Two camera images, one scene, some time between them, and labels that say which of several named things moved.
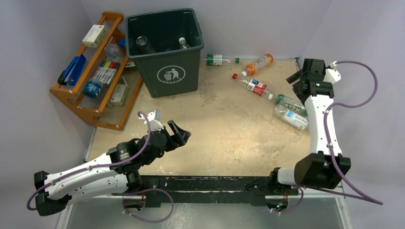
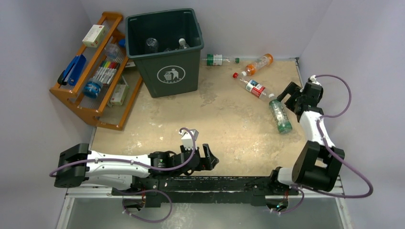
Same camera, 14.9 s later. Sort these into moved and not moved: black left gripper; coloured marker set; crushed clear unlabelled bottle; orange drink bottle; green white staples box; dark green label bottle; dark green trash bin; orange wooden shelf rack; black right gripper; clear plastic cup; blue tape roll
Moved: black right gripper; crushed clear unlabelled bottle; black left gripper
Not moved: green white staples box; orange wooden shelf rack; dark green label bottle; blue tape roll; coloured marker set; orange drink bottle; clear plastic cup; dark green trash bin
